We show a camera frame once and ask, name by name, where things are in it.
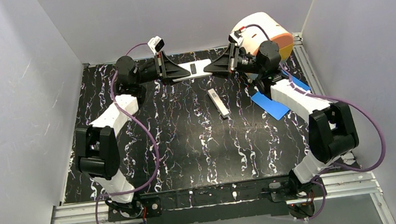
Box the red white remote control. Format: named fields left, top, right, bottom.
left=173, top=59, right=212, bottom=82

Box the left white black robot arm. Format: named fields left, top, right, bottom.
left=74, top=52, right=191, bottom=219

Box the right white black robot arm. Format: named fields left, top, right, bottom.
left=204, top=40, right=359, bottom=222

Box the white cylindrical drum box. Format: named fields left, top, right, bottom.
left=230, top=12, right=294, bottom=63

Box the blue square plate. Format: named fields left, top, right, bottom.
left=251, top=76, right=318, bottom=120

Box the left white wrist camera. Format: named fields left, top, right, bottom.
left=147, top=35, right=165, bottom=55

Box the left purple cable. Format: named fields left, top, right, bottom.
left=76, top=43, right=169, bottom=224

